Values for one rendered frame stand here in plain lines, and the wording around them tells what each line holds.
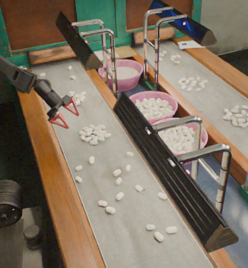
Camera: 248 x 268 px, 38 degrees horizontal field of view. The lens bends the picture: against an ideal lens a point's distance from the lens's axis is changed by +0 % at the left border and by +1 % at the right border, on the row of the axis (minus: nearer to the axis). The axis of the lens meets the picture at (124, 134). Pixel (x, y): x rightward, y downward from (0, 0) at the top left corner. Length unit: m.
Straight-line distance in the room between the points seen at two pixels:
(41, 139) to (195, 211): 0.96
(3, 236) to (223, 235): 1.09
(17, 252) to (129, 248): 0.57
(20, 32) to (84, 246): 1.45
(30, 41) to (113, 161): 1.08
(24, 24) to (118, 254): 1.51
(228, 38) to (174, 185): 3.16
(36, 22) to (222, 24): 2.13
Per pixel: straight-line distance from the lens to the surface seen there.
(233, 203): 1.45
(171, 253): 1.19
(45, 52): 2.28
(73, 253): 1.18
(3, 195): 1.37
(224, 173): 1.05
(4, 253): 1.61
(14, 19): 2.25
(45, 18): 2.27
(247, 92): 1.96
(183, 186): 0.88
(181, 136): 1.62
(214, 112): 1.81
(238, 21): 3.97
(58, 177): 1.42
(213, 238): 0.81
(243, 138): 1.66
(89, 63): 1.53
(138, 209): 1.30
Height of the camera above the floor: 1.71
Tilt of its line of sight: 36 degrees down
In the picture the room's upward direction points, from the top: 3 degrees counter-clockwise
